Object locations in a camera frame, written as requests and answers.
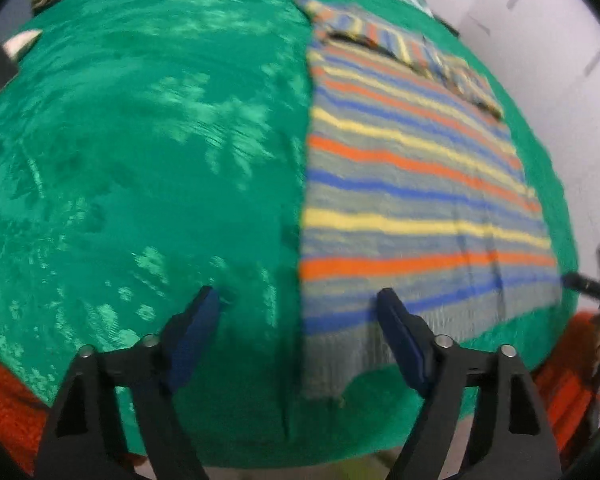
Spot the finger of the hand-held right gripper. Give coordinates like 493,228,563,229
562,234,600,311

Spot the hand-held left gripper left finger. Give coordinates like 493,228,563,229
34,286,223,480

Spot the striped knit sweater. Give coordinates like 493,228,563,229
292,0,563,401

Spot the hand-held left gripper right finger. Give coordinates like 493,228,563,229
376,288,563,480

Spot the green floral blanket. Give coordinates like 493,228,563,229
0,0,581,470

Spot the patterned cream cushion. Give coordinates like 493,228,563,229
0,30,43,106

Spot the orange rug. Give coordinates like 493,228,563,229
532,312,600,457
0,350,148,477

